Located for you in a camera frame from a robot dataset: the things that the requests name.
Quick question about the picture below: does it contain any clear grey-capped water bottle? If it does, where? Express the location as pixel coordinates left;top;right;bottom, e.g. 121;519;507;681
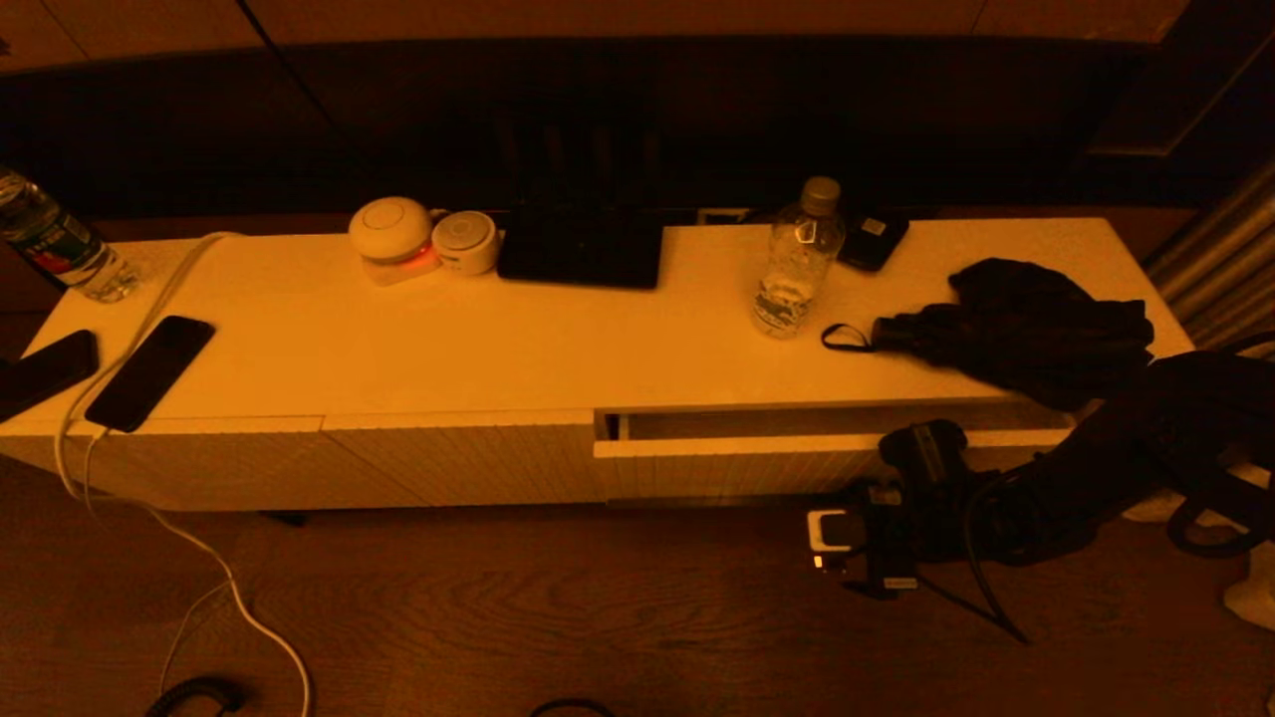
752;176;847;341

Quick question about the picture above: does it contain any small black labelled device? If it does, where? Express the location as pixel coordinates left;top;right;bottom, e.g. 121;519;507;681
835;209;910;273

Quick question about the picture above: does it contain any thick white power cable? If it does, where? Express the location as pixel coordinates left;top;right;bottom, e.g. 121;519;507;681
52;231;312;717

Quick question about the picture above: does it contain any black coiled cable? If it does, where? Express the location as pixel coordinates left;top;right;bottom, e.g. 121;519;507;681
144;675;245;717

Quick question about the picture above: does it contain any white long low cabinet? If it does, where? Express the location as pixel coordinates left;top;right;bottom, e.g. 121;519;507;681
0;217;1196;514

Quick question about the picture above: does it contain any thin white charging cable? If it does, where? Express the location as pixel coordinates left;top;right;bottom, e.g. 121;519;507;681
85;428;235;698

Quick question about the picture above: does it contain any small white round speaker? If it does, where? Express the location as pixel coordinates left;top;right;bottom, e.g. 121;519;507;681
431;210;500;277

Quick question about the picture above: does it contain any white cabinet drawer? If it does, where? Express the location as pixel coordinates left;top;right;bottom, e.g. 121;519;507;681
595;403;1077;506

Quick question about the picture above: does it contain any black flat tablet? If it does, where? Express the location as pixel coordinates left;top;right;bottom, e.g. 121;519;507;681
496;194;665;292

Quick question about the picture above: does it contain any red-labelled water bottle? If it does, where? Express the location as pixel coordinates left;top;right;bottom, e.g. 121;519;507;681
0;167;140;303

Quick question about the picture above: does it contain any large white round device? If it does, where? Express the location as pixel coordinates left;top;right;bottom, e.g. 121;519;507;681
348;196;441;288

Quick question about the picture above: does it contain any black smartphone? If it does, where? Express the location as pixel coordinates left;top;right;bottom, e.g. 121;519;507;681
85;316;216;434
0;330;101;424

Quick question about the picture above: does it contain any black umbrella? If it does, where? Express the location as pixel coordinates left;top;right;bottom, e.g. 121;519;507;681
821;258;1156;411

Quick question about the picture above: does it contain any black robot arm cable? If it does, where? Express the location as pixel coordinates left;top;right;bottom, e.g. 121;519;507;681
847;468;1033;646

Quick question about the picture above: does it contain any white ribbed cabinet door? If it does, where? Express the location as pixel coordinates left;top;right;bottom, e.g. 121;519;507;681
0;416;429;513
321;411;611;509

